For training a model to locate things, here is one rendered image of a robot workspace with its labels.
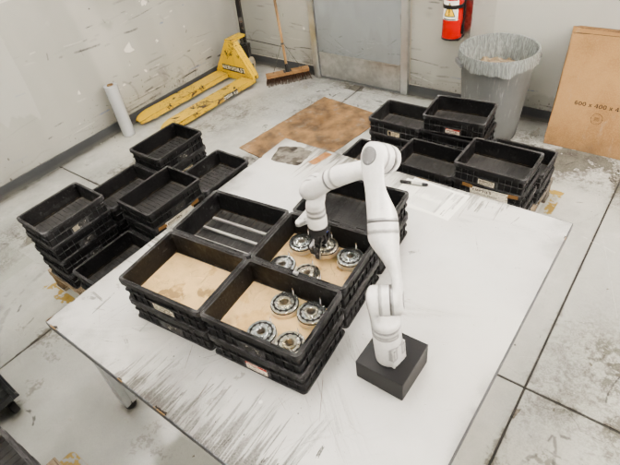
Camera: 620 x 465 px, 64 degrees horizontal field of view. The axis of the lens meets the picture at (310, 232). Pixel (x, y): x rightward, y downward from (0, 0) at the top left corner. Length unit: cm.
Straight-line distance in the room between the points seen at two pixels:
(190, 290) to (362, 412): 78
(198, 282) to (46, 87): 310
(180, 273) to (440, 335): 103
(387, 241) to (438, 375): 56
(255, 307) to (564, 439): 148
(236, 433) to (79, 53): 381
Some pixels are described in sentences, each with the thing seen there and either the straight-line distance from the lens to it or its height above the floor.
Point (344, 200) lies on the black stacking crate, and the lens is 222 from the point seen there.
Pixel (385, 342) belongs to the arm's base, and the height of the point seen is 93.
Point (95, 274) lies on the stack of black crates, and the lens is 313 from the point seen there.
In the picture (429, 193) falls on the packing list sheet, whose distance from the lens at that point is 247.
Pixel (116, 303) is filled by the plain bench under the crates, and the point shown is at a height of 70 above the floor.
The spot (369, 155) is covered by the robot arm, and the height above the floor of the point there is 139.
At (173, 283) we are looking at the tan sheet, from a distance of 202.
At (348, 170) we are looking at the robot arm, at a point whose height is 130.
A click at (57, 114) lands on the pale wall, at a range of 485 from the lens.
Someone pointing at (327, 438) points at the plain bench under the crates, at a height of 70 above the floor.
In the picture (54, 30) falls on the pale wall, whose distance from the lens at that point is 477.
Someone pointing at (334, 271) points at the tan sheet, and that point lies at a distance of 190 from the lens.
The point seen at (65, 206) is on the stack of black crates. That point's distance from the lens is 337.
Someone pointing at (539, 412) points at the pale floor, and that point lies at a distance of 260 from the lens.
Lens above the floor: 219
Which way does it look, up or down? 41 degrees down
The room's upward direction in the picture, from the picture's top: 8 degrees counter-clockwise
